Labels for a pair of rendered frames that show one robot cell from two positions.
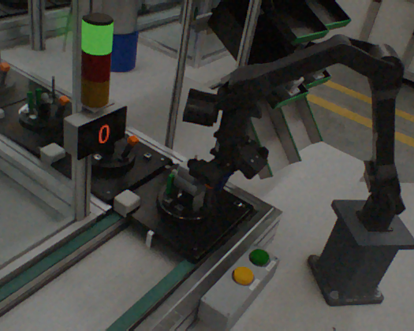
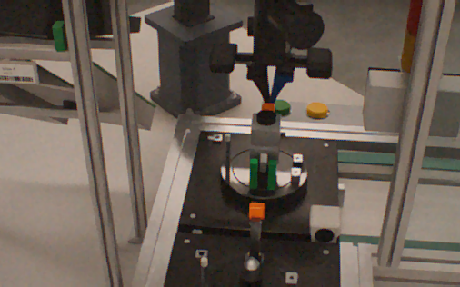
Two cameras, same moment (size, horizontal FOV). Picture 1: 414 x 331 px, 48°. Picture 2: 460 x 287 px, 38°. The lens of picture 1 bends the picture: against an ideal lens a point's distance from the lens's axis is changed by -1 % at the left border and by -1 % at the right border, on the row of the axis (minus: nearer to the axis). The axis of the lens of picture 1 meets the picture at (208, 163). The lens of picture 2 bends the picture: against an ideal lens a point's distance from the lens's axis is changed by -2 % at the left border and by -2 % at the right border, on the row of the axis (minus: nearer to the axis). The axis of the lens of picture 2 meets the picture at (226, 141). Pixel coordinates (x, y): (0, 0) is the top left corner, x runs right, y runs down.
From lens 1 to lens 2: 1.45 m
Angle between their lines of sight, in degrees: 84
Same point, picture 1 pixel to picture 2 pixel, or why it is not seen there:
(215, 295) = (359, 120)
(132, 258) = (368, 213)
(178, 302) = (393, 138)
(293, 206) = not seen: hidden behind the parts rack
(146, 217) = (325, 198)
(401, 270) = (139, 71)
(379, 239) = (220, 12)
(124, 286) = not seen: hidden behind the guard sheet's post
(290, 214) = (115, 156)
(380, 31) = not seen: outside the picture
